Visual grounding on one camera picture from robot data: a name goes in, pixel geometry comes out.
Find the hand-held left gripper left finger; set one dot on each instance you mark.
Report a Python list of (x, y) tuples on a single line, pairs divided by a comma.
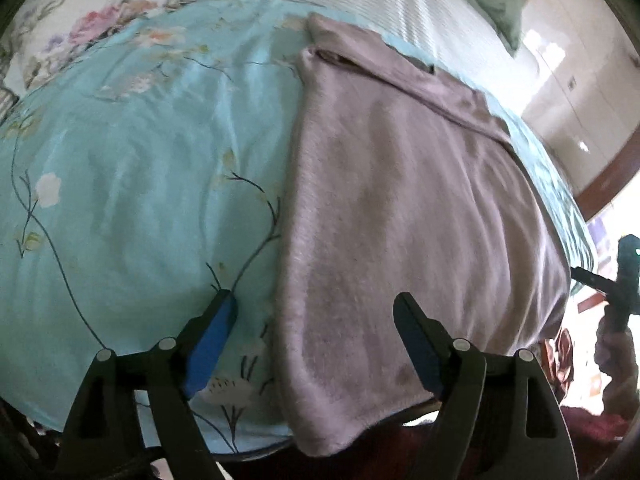
[(212, 341)]

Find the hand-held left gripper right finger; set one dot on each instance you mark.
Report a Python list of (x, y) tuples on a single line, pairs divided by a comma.
[(419, 341)]

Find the mauve knit garment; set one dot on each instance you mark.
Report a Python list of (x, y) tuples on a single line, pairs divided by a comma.
[(400, 240)]

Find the person's right hand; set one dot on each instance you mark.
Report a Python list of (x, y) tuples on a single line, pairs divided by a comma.
[(616, 355)]

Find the dark red clothing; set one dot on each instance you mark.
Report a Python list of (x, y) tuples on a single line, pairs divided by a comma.
[(585, 435)]

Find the light blue floral bed sheet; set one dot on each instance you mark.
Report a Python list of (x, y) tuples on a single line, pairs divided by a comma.
[(130, 200)]

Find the white striped bed cover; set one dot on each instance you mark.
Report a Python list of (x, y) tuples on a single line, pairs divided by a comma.
[(400, 15)]

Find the white floral pillow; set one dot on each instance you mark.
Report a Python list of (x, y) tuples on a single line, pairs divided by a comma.
[(75, 15)]

